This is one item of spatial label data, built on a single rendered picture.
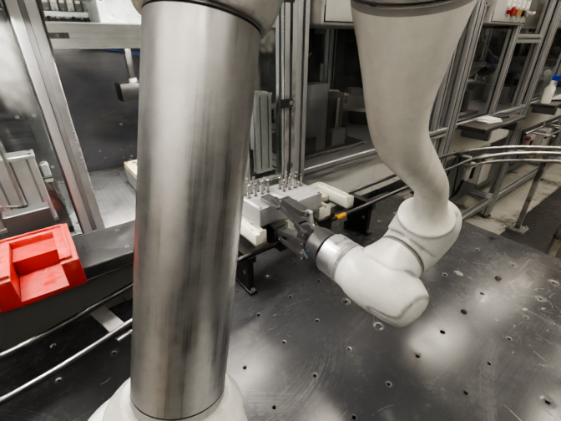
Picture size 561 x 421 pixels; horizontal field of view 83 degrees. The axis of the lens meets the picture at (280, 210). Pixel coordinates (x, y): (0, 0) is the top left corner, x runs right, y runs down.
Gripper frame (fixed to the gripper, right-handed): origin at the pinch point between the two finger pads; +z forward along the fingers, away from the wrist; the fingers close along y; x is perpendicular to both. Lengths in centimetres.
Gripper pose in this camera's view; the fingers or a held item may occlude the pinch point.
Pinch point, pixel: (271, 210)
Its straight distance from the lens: 81.6
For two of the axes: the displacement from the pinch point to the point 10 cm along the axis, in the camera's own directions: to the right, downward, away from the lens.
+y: 0.4, -8.6, -5.1
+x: -7.8, 2.9, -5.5
